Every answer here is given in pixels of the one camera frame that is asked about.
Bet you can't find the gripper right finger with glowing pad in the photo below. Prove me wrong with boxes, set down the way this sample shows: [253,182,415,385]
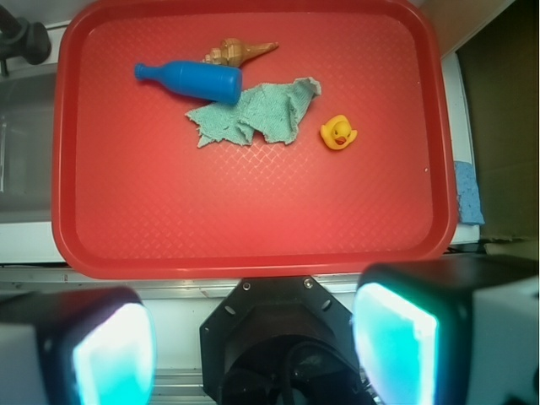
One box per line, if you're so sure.
[352,255,539,404]

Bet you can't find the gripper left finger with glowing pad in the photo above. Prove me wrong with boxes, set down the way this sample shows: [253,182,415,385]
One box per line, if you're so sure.
[1,287,156,404]

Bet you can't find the blue plastic bottle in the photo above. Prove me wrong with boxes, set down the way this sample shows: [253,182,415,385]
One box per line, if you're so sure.
[134,61,243,105]

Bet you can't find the blue sponge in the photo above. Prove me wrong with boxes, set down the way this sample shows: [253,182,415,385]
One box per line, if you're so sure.
[454,161,485,226]

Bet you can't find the yellow rubber duck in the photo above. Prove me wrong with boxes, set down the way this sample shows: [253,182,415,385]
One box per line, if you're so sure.
[320,115,358,151]

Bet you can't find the red plastic tray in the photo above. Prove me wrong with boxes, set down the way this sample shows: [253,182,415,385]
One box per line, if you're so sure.
[51,1,457,279]

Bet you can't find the metal sink basin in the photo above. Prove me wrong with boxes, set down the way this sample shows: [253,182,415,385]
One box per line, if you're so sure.
[1,64,57,224]

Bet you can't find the green crumpled cloth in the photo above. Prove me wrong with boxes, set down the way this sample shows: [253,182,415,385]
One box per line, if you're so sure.
[186,77,321,148]

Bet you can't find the black faucet knob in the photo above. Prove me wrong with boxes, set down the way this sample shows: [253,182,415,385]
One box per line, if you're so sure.
[1,6,51,78]

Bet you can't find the tan spiral seashell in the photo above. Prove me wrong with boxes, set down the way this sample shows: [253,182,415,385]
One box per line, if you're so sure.
[202,38,279,68]

